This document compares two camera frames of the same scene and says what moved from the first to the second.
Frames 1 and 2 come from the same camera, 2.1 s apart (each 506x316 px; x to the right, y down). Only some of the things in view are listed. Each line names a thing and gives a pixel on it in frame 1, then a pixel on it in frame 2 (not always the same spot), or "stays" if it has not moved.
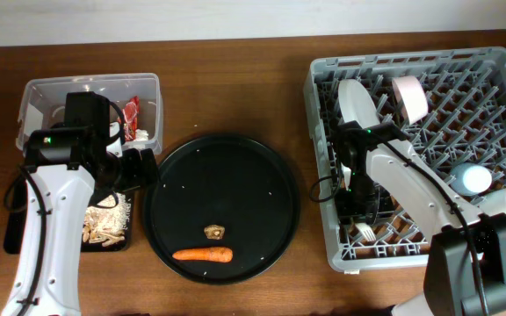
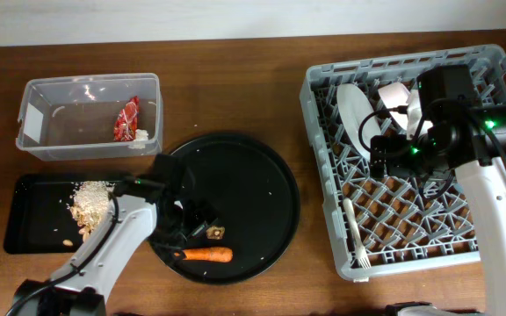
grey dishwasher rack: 480,111 stays
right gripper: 383,205 to 393,142
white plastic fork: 365,232 to 361,254
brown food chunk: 214,232 stays
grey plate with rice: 356,104 stays
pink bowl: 411,97 to 392,96
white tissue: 141,135 stays
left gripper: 138,177 to 200,221
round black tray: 227,181 stays
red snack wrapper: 130,118 stays
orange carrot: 213,254 stays
